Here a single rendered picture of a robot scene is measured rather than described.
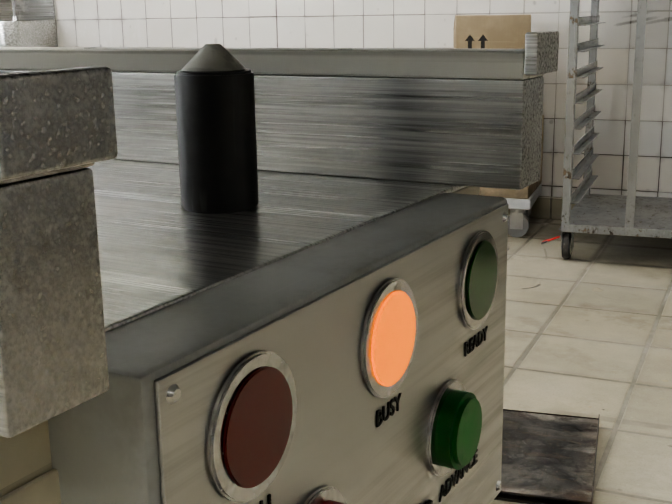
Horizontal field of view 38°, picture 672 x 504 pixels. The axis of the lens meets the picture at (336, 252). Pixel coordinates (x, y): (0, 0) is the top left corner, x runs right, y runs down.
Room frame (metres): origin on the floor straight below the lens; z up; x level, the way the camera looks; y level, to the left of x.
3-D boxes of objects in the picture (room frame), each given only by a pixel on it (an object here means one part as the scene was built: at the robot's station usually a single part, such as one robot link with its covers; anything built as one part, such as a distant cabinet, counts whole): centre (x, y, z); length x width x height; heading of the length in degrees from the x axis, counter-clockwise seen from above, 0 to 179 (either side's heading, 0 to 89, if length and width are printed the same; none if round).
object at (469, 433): (0.35, -0.04, 0.76); 0.03 x 0.02 x 0.03; 150
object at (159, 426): (0.32, 0.00, 0.77); 0.24 x 0.04 x 0.14; 150
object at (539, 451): (1.93, -0.24, 0.02); 0.60 x 0.40 x 0.03; 73
